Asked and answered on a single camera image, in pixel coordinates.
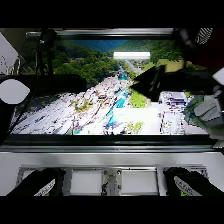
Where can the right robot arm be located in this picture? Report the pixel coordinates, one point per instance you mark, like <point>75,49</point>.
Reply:
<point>186,81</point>

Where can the silver frame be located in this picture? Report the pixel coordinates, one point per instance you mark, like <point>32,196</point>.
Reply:
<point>111,181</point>

